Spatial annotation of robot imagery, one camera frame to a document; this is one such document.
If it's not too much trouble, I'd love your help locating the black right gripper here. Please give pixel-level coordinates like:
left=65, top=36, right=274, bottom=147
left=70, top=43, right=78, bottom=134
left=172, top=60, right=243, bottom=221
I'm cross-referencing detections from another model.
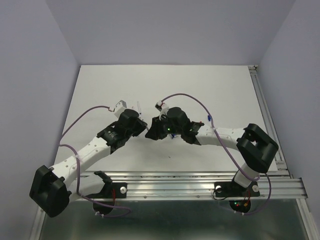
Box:
left=144, top=114, right=183, bottom=141

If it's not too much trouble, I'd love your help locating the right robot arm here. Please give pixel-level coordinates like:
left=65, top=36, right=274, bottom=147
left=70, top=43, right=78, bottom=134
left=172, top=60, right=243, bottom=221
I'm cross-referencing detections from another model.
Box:
left=145, top=107, right=279, bottom=195

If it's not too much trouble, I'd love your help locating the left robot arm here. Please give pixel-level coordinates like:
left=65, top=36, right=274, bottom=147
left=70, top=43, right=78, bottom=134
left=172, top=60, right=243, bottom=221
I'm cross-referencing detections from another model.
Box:
left=29, top=108, right=148, bottom=218

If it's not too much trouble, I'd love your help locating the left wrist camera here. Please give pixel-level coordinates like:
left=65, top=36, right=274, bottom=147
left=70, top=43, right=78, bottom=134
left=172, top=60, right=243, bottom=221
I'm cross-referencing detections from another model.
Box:
left=109, top=100, right=127, bottom=118

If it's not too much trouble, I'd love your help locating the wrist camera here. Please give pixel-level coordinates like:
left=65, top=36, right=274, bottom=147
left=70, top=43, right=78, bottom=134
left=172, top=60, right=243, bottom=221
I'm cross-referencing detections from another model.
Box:
left=155, top=100, right=169, bottom=116
left=109, top=100, right=127, bottom=118

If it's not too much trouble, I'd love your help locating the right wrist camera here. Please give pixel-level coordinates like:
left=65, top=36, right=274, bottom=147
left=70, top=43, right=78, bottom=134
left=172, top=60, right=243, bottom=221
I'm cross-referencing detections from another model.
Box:
left=155, top=100, right=169, bottom=116

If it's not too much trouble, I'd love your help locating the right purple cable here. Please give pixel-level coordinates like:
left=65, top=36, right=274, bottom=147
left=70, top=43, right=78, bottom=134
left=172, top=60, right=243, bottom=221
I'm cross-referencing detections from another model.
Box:
left=159, top=93, right=272, bottom=216

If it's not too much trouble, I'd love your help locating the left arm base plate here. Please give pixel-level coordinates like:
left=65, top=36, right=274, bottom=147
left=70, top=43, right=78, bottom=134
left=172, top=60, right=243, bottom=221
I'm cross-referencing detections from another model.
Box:
left=88, top=182, right=128, bottom=199

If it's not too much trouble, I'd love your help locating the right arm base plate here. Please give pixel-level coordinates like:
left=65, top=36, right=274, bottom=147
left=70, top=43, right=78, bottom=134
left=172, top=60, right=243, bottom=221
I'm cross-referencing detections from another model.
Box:
left=212, top=180, right=260, bottom=199

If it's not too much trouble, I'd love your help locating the aluminium frame rail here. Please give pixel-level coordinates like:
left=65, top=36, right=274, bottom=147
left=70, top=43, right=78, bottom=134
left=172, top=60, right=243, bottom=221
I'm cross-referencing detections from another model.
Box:
left=36, top=65, right=320, bottom=240

